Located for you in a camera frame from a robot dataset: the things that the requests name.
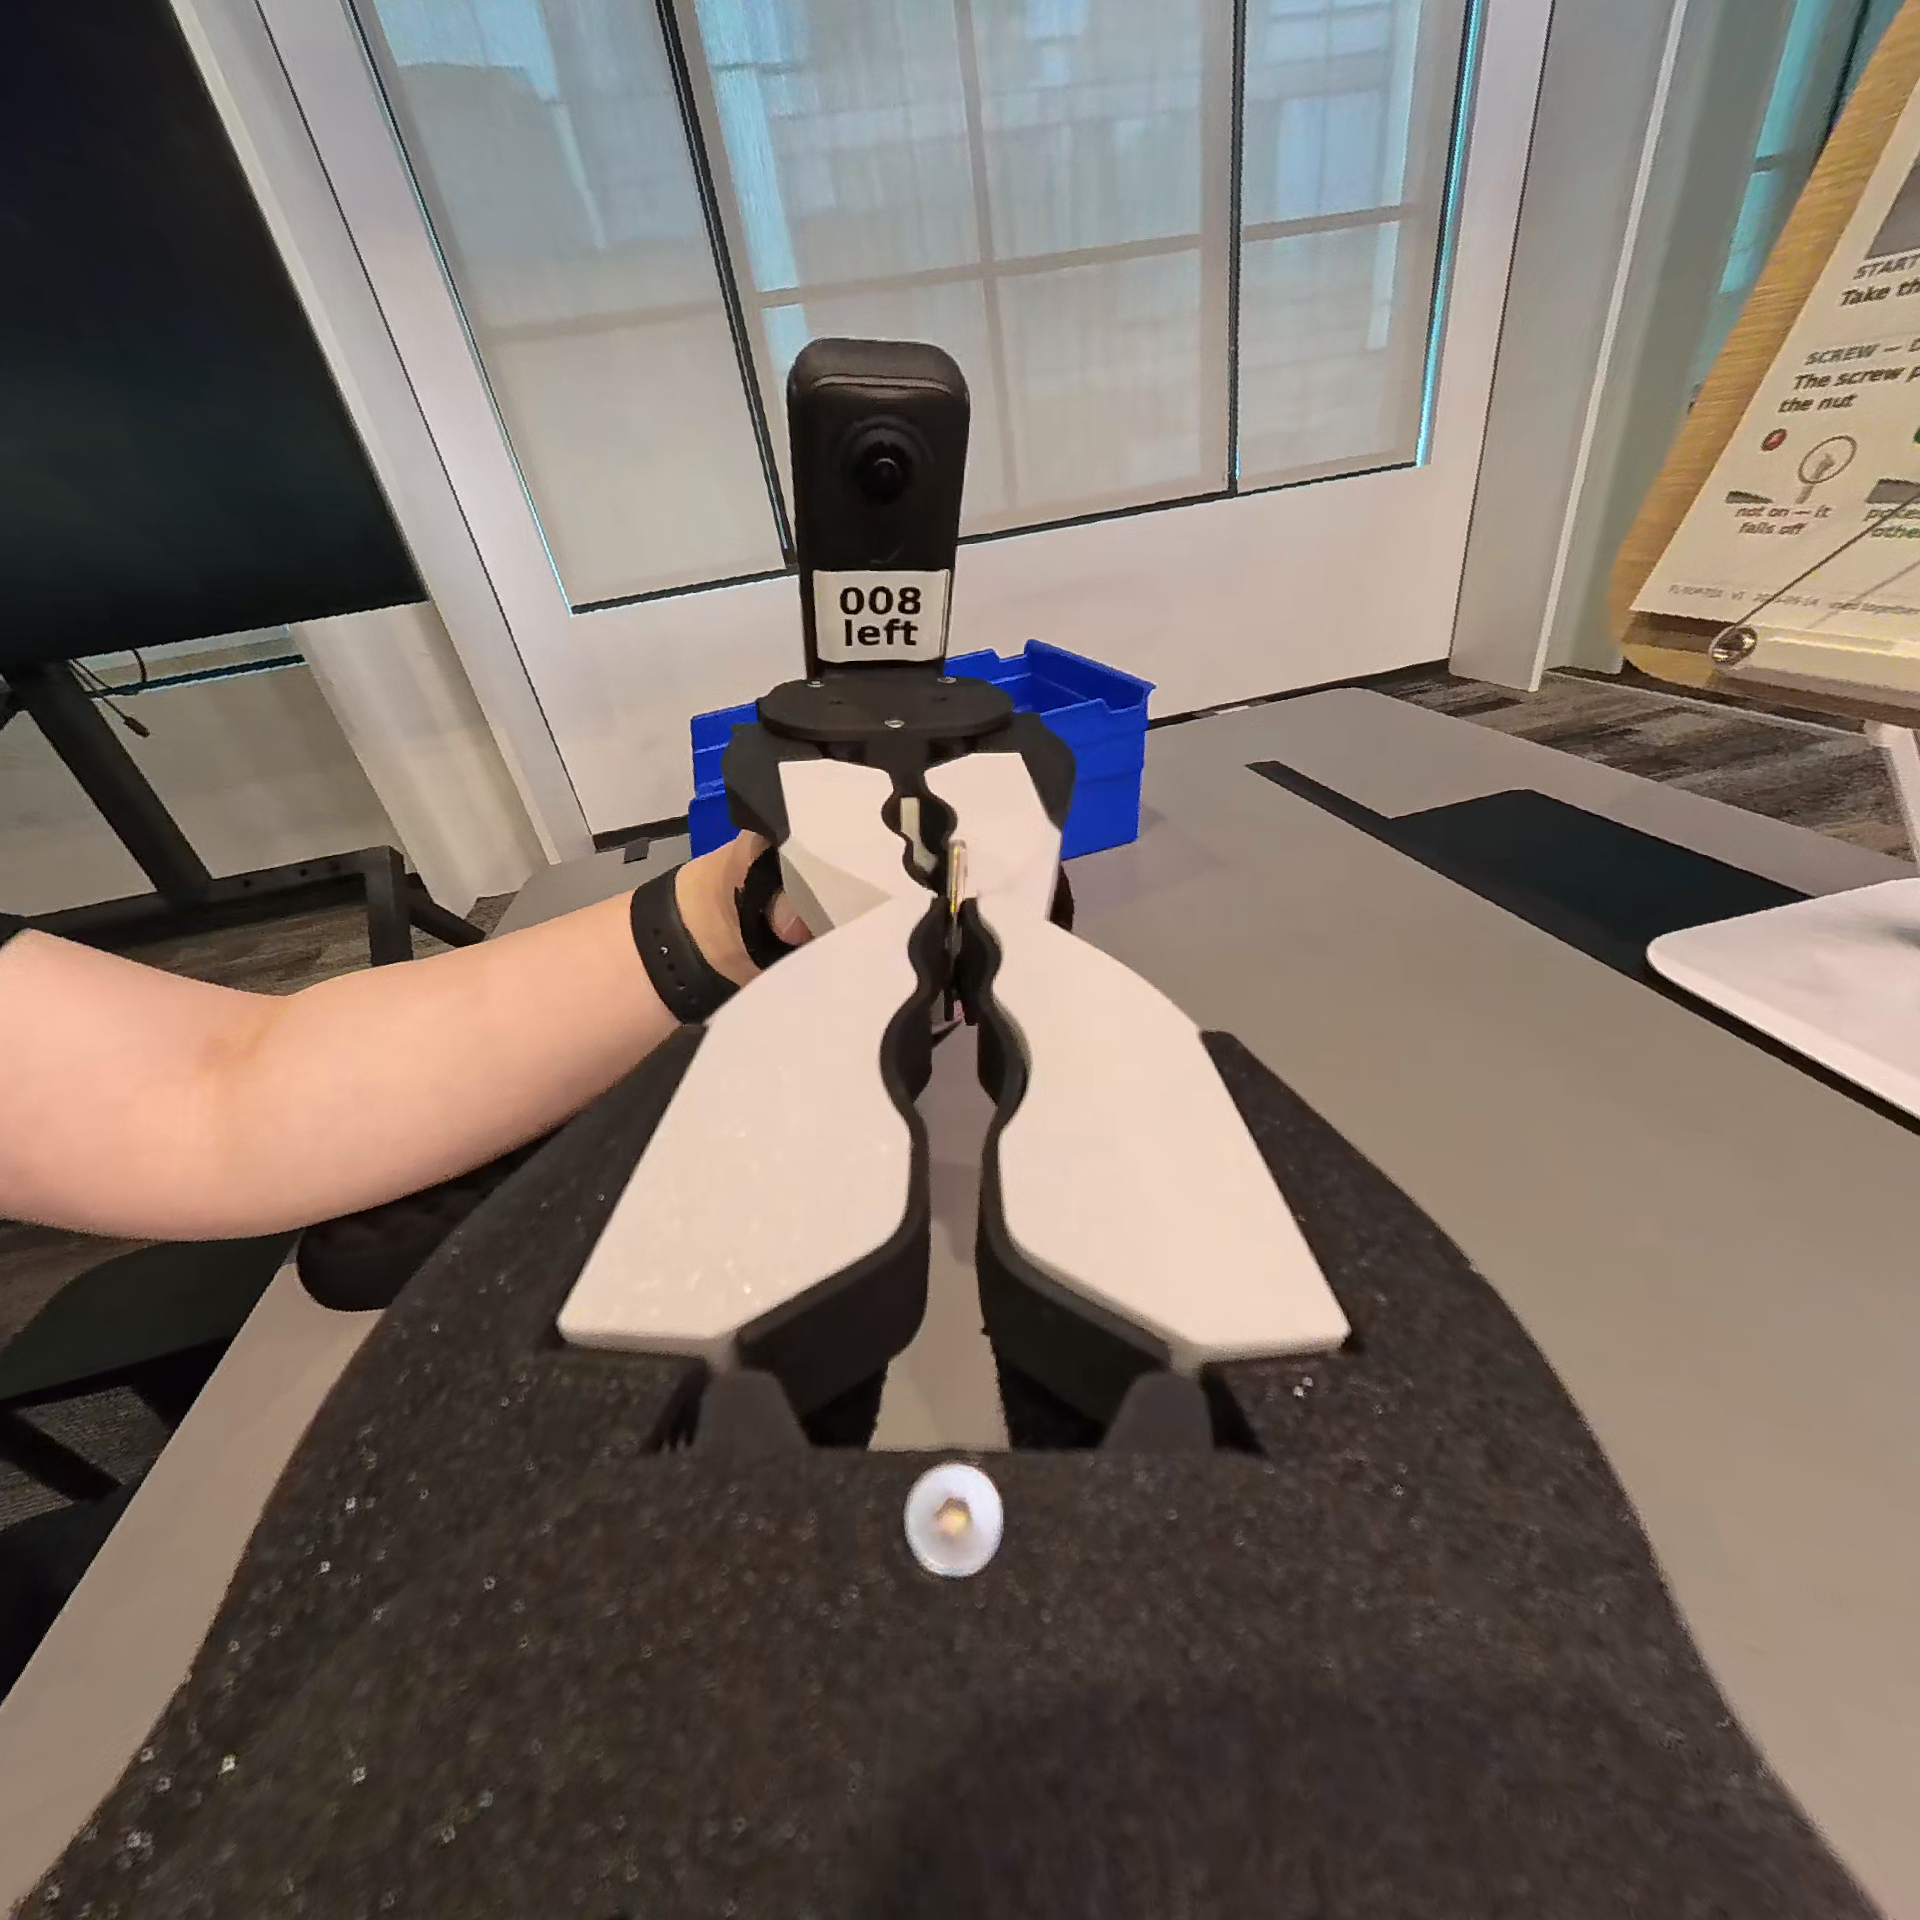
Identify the small metal screw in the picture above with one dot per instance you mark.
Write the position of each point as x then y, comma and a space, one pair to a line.
957, 879

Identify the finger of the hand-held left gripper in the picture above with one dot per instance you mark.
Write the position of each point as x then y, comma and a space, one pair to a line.
841, 855
1009, 833

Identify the large glass window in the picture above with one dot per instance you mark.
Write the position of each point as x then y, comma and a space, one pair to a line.
1051, 225

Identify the black monitor stand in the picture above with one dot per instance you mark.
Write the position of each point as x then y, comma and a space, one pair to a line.
182, 885

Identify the printed instruction sheet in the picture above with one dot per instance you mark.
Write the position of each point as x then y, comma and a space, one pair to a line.
1786, 481

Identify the large dark monitor screen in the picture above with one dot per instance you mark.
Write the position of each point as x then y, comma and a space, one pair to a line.
165, 330

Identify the grey desk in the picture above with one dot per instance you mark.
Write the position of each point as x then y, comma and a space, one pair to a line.
1425, 1080

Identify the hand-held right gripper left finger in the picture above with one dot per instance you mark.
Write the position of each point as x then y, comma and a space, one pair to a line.
751, 1171

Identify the black office chair armrest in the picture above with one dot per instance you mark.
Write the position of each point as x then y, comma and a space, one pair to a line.
361, 1260

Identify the black wristband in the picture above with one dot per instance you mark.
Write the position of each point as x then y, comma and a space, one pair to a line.
675, 960

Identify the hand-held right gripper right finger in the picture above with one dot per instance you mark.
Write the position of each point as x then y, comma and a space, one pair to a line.
1155, 1184

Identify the person's left forearm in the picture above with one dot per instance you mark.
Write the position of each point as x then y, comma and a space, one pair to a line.
301, 1080

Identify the person's left hand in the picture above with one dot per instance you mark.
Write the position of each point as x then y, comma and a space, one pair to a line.
722, 901

